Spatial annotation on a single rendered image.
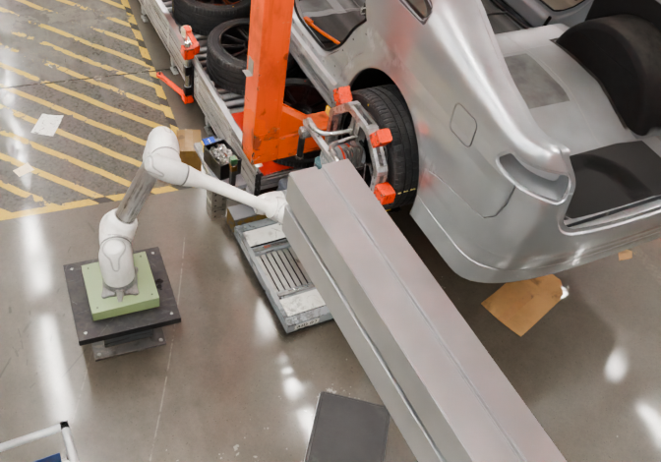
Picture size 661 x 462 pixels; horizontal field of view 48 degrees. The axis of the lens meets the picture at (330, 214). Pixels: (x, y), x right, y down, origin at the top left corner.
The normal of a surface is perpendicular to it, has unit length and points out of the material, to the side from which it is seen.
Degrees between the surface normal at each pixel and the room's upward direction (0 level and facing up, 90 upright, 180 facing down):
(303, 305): 0
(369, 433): 0
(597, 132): 20
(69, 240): 0
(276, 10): 90
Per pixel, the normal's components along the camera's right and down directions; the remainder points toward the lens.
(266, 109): 0.44, 0.68
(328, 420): 0.14, -0.70
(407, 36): -0.85, 0.12
